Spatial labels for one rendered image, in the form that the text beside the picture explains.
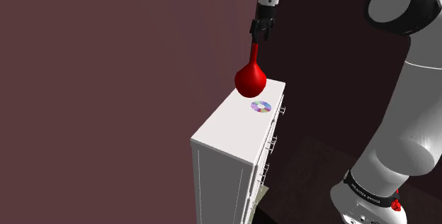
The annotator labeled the red round long-necked vase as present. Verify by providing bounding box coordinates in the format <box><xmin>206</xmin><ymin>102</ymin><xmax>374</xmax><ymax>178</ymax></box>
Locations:
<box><xmin>234</xmin><ymin>43</ymin><xmax>268</xmax><ymax>99</ymax></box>

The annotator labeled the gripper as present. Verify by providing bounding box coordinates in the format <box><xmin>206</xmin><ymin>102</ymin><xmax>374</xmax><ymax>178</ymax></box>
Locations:
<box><xmin>249</xmin><ymin>4</ymin><xmax>277</xmax><ymax>44</ymax></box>

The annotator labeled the white chest of drawers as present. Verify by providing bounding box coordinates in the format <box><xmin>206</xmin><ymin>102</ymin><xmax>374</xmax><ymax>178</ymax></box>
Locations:
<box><xmin>190</xmin><ymin>77</ymin><xmax>287</xmax><ymax>224</ymax></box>

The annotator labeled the rainbow compact disc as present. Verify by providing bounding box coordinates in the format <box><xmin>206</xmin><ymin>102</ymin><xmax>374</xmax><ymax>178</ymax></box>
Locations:
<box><xmin>250</xmin><ymin>100</ymin><xmax>273</xmax><ymax>114</ymax></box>

